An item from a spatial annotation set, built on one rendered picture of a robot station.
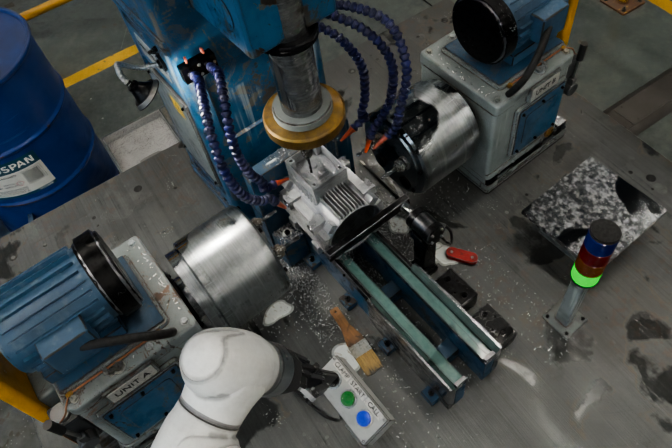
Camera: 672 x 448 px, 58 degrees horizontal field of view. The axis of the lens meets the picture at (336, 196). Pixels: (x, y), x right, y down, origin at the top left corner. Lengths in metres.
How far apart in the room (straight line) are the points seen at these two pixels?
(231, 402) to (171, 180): 1.18
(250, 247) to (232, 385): 0.52
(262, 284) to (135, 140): 1.52
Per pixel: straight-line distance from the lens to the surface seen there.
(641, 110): 3.24
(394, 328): 1.47
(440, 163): 1.55
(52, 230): 2.07
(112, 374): 1.32
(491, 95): 1.59
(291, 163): 1.49
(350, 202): 1.44
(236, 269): 1.36
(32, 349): 1.25
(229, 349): 0.89
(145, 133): 2.79
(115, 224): 1.98
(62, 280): 1.22
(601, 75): 3.41
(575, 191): 1.73
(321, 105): 1.30
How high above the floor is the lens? 2.29
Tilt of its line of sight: 54 degrees down
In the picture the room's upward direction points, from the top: 11 degrees counter-clockwise
